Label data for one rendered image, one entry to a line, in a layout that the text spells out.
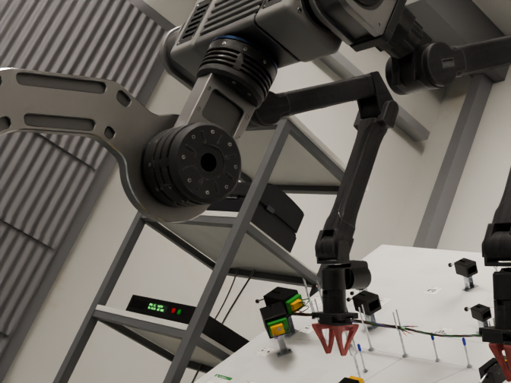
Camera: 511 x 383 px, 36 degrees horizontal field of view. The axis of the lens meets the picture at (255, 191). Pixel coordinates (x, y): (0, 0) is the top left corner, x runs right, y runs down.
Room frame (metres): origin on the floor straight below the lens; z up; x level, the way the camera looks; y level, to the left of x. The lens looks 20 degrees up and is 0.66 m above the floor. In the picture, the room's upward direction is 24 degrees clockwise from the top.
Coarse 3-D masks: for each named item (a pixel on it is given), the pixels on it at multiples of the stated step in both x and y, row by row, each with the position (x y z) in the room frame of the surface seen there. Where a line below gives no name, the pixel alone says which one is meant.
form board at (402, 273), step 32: (384, 256) 2.71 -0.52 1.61; (416, 256) 2.62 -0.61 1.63; (448, 256) 2.54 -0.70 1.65; (480, 256) 2.46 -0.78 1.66; (384, 288) 2.50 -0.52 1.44; (416, 288) 2.43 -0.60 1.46; (448, 288) 2.36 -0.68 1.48; (480, 288) 2.29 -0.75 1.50; (384, 320) 2.33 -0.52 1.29; (416, 320) 2.27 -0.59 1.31; (448, 320) 2.21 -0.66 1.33; (256, 352) 2.44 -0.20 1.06; (320, 352) 2.31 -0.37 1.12; (352, 352) 2.25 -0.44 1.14; (384, 352) 2.19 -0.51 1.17; (416, 352) 2.13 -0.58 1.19; (448, 352) 2.08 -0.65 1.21; (480, 352) 2.02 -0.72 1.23
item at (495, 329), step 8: (496, 304) 1.40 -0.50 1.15; (504, 304) 1.38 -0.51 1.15; (496, 312) 1.41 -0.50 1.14; (504, 312) 1.39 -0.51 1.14; (496, 320) 1.41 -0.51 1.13; (504, 320) 1.39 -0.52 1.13; (480, 328) 1.44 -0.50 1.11; (488, 328) 1.43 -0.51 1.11; (496, 328) 1.42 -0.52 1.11; (504, 328) 1.40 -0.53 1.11
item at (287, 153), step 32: (256, 128) 2.56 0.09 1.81; (288, 128) 2.44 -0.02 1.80; (256, 160) 2.90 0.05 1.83; (288, 160) 2.77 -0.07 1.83; (320, 160) 2.59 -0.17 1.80; (256, 192) 2.43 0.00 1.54; (288, 192) 3.02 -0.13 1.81; (320, 192) 2.87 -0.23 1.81; (192, 224) 2.66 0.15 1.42; (224, 224) 2.50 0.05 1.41; (128, 256) 2.87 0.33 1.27; (192, 256) 3.08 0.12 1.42; (224, 256) 2.44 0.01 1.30; (256, 256) 2.79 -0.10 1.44; (288, 256) 2.60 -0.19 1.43; (320, 288) 2.72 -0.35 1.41; (96, 320) 2.87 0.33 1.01; (128, 320) 2.69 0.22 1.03; (160, 320) 2.56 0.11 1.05; (192, 320) 2.45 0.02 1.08; (160, 352) 3.08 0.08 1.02; (192, 352) 2.45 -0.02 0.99; (224, 352) 2.53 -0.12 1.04
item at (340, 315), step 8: (328, 296) 1.81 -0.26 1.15; (336, 296) 1.81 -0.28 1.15; (344, 296) 1.82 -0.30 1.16; (328, 304) 1.82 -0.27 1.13; (336, 304) 1.81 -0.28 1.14; (344, 304) 1.82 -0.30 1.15; (312, 312) 1.87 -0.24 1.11; (320, 312) 1.86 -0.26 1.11; (328, 312) 1.82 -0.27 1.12; (336, 312) 1.82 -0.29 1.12; (344, 312) 1.83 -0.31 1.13; (352, 312) 1.83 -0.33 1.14
